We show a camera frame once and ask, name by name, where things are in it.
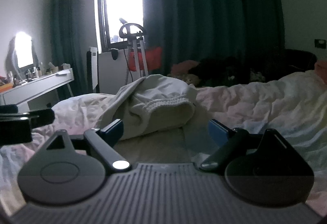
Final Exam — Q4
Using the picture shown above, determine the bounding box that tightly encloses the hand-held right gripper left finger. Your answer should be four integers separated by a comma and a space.
45, 119, 131, 173

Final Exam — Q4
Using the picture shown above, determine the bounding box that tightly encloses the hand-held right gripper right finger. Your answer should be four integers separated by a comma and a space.
199, 119, 292, 171

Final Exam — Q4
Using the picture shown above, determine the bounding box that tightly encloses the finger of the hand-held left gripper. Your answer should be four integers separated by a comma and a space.
28, 108, 56, 124

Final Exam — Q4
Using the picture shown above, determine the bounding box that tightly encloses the white garment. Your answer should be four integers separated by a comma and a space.
101, 74, 198, 141

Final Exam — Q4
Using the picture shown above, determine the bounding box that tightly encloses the white dressing table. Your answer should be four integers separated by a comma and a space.
0, 68, 75, 113

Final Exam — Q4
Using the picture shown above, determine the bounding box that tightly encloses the row of cosmetic bottles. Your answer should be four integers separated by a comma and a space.
6, 62, 71, 87

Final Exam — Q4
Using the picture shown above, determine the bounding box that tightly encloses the pink white floral blanket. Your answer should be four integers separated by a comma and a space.
0, 69, 327, 215

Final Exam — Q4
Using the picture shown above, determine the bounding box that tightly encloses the white panel heater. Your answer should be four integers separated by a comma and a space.
86, 46, 131, 96

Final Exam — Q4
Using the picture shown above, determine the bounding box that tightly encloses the brown plush toy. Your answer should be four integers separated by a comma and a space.
184, 73, 203, 86

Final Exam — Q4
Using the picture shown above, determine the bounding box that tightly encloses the lit vanity mirror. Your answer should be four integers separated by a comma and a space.
4, 32, 39, 72

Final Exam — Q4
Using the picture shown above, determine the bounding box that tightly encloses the tan crumpled object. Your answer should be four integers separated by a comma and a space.
170, 60, 200, 77

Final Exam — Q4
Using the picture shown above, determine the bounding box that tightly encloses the red cloth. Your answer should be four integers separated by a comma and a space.
128, 47, 163, 72

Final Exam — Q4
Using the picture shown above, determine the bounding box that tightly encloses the narrow teal curtain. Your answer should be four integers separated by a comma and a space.
50, 0, 101, 92

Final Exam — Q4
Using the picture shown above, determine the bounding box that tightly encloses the dark upholstered furniture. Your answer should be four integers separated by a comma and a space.
268, 48, 319, 79

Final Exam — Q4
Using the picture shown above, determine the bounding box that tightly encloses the wide teal curtain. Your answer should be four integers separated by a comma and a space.
139, 0, 286, 79

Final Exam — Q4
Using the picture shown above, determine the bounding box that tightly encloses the pink cloth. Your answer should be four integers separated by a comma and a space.
314, 60, 327, 77

